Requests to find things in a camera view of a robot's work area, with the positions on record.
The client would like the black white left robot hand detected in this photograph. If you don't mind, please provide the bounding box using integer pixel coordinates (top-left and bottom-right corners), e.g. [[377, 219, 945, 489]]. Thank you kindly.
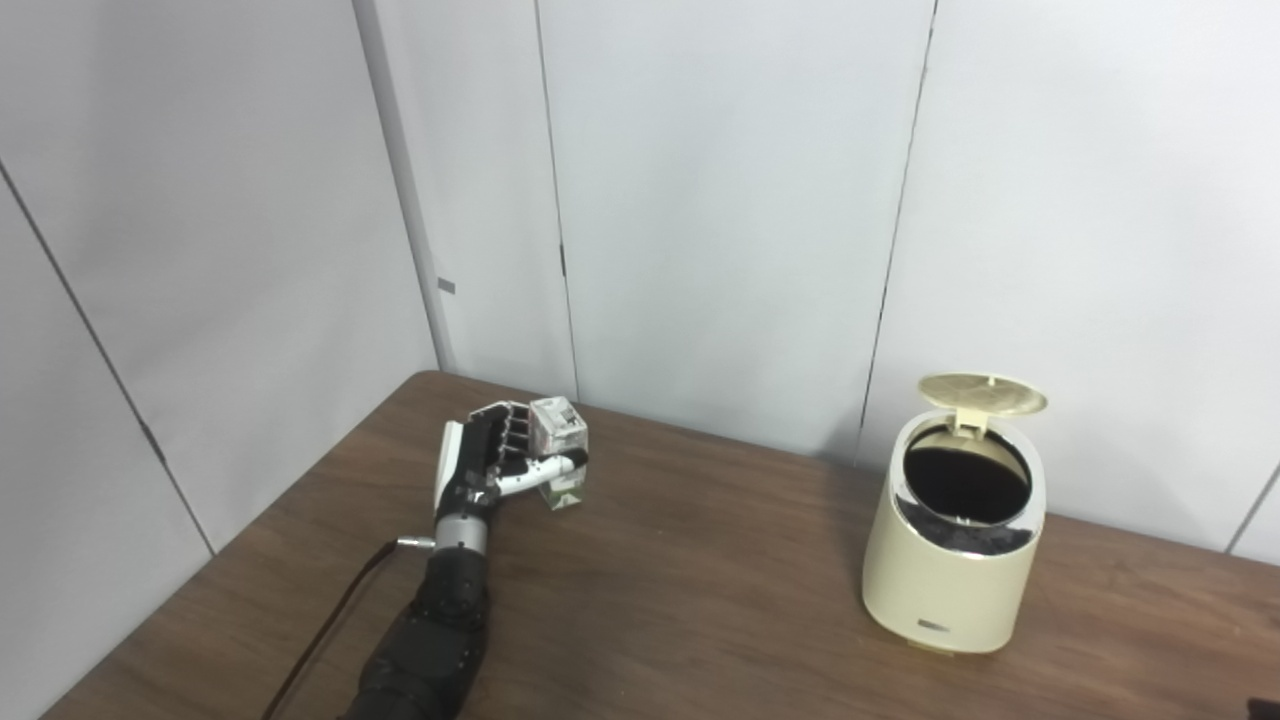
[[433, 400, 589, 521]]

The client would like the white green milk carton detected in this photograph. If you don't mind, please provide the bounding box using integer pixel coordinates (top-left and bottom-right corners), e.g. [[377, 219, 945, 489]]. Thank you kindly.
[[528, 397, 591, 509]]

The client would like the cream-colored bin body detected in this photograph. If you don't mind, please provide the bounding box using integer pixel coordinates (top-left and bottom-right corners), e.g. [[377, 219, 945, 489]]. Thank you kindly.
[[862, 408, 1047, 655]]

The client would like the round cream bin lid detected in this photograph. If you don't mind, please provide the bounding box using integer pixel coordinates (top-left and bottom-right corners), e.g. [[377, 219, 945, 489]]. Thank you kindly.
[[918, 373, 1048, 433]]

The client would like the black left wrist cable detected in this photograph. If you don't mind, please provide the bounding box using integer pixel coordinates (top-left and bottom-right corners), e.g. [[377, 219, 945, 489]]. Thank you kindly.
[[262, 537, 436, 720]]

